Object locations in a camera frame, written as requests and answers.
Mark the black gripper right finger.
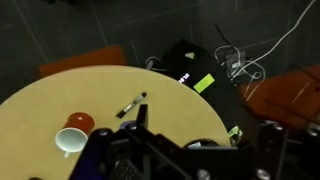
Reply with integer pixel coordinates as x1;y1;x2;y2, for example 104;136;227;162
254;120;288;180

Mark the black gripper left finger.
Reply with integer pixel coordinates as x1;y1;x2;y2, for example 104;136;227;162
69;104;158;180

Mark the black marker pen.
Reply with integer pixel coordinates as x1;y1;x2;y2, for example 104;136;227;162
115;91;148;120

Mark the brown cup white inside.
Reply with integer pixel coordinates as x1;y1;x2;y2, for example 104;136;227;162
54;112;96;159

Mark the grey power strip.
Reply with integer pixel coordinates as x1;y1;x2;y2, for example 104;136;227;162
225;50;248;75

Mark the black computer tower green sticker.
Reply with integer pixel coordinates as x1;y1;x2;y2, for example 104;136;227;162
161;38;249;134

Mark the long white cable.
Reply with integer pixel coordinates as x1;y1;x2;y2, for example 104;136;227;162
229;0;317;81

